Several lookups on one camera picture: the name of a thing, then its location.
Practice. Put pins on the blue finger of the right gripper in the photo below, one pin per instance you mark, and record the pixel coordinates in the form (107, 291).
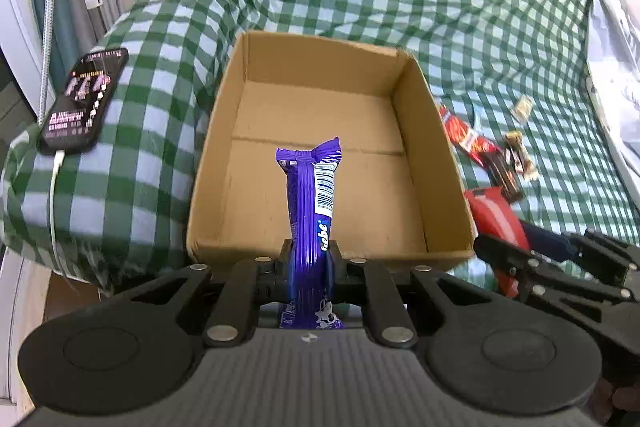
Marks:
(506, 257)
(548, 243)

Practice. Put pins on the open cardboard box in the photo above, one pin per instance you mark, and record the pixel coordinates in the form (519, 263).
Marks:
(386, 179)

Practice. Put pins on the grey white plastic bag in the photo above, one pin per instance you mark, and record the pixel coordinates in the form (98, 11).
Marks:
(613, 83)

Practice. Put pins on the green checkered cloth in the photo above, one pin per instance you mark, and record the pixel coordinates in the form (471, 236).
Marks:
(120, 209)

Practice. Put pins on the clear nut bar packet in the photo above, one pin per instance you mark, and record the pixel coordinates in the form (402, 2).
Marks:
(522, 109)

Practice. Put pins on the yellow wafer bar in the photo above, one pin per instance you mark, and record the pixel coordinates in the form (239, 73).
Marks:
(518, 157)

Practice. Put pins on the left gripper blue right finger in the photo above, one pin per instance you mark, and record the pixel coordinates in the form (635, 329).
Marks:
(335, 269)

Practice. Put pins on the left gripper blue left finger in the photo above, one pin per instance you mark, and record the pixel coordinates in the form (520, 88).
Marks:
(285, 272)

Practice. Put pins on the white door frame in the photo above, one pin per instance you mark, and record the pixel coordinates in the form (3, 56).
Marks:
(21, 45)

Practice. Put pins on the purple chocolate bar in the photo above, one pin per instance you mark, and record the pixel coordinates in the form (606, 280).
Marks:
(310, 190)

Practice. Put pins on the black smartphone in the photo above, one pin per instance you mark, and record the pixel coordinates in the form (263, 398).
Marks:
(75, 119)

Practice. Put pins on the dark brown chocolate pack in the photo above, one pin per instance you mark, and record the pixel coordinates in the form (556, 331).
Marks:
(502, 176)

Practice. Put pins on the red snack packet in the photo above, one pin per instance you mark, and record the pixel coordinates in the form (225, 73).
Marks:
(493, 215)

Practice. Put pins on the red biscuit pack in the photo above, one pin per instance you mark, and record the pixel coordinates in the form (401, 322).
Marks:
(462, 135)

